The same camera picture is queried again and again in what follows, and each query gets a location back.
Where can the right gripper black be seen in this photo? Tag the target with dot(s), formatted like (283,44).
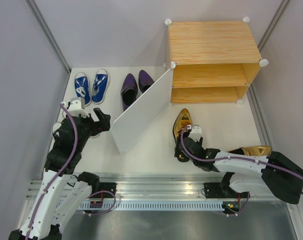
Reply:
(200,143)

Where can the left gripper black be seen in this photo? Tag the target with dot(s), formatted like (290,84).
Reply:
(103,124)

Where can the gold loafer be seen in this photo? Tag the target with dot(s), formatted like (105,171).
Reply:
(258,150)
(183,119)

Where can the white cabinet door panel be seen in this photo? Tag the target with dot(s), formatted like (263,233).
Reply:
(129,127)

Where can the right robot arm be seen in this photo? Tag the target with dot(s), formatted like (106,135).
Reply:
(246,169)

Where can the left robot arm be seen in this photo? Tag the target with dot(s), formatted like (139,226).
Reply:
(48,217)

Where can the wooden shoe cabinet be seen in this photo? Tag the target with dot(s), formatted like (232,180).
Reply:
(211,61)

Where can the black white sneaker far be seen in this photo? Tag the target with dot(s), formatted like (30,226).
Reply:
(95,135)

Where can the black white sneaker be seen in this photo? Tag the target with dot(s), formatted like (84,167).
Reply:
(55,129)
(95,135)

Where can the right blue canvas sneaker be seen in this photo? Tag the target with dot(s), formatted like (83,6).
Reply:
(100,86)

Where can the blue canvas sneaker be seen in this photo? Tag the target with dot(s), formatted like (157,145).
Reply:
(81,85)
(100,86)

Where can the left blue canvas sneaker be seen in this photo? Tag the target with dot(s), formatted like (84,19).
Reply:
(81,85)

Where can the left purple pointed loafer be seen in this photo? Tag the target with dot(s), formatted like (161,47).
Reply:
(129,91)

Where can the purple pointed loafer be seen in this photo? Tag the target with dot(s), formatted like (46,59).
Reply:
(129,91)
(145,81)

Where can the black white sneaker near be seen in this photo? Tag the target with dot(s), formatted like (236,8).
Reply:
(55,129)

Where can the right purple pointed loafer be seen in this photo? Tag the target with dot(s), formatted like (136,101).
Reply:
(145,81)

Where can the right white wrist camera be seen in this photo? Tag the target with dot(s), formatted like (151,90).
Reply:
(195,132)

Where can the aluminium rail base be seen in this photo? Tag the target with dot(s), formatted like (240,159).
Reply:
(160,186)

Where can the white slotted cable duct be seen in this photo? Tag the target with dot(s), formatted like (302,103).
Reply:
(168,206)

